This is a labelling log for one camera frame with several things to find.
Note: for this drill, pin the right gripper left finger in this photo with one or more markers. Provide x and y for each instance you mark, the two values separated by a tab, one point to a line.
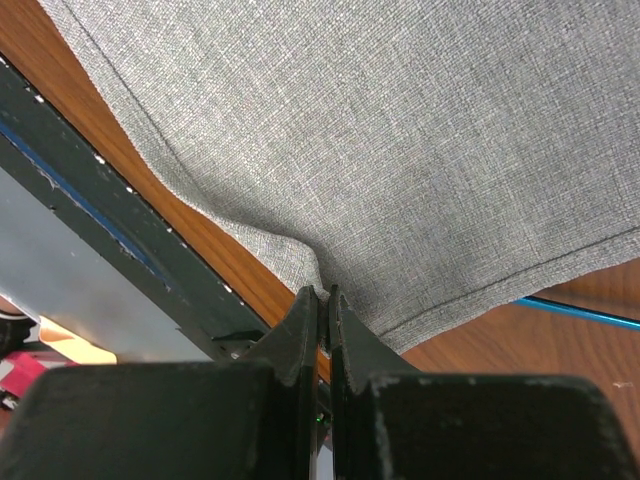
287	442

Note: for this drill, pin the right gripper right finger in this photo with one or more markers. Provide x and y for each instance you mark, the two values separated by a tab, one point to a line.
357	356

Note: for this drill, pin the grey cloth napkin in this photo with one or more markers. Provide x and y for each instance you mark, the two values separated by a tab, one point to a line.
435	159

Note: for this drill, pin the blue metallic fork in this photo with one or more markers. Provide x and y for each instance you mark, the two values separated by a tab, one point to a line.
578	312

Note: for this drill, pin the aluminium frame rail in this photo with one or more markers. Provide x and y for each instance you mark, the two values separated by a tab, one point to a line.
50	273

